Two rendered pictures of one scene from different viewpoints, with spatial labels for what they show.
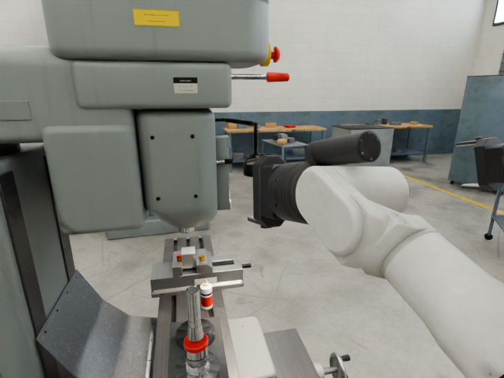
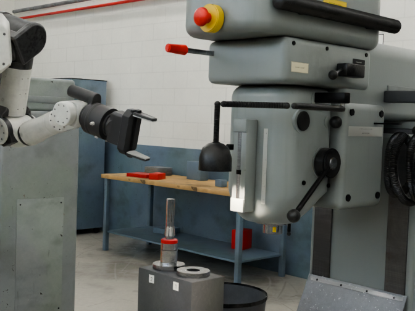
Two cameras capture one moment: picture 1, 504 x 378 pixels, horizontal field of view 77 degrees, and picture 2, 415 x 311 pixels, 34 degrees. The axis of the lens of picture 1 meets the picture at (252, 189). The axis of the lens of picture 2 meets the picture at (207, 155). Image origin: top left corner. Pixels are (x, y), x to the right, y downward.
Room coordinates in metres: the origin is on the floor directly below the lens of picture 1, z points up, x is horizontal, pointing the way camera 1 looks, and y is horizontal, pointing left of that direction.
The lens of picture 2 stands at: (2.15, -0.82, 1.55)
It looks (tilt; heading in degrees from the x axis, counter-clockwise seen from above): 3 degrees down; 148
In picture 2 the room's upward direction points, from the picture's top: 2 degrees clockwise
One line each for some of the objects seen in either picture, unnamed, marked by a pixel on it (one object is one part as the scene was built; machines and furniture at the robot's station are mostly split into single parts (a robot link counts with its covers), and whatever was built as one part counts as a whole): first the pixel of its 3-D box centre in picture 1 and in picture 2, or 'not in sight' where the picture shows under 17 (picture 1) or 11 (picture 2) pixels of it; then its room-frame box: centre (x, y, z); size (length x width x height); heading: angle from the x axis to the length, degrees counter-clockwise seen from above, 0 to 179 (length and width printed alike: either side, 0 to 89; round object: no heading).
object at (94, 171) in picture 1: (106, 169); (325, 153); (0.81, 0.38, 1.47); 0.24 x 0.19 x 0.26; 12
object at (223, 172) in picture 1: (222, 173); (243, 165); (0.87, 0.08, 1.45); 0.04 x 0.04 x 0.21; 12
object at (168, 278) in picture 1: (197, 268); not in sight; (1.10, 0.22, 1.00); 0.35 x 0.15 x 0.11; 102
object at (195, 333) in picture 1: (193, 315); (170, 218); (0.50, 0.11, 1.27); 0.03 x 0.03 x 0.11
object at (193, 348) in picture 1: (196, 341); (169, 240); (0.50, 0.11, 1.21); 0.05 x 0.05 x 0.01
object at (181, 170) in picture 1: (180, 166); (276, 153); (0.85, 0.20, 1.47); 0.21 x 0.19 x 0.32; 12
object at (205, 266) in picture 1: (203, 260); not in sight; (1.11, 0.19, 1.03); 0.12 x 0.06 x 0.04; 12
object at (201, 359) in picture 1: (196, 355); (168, 253); (0.50, 0.11, 1.17); 0.05 x 0.05 x 0.06
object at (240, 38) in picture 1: (166, 29); (285, 10); (0.85, 0.21, 1.81); 0.47 x 0.26 x 0.16; 102
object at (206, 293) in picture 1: (206, 292); not in sight; (0.95, 0.16, 1.00); 0.04 x 0.04 x 0.11
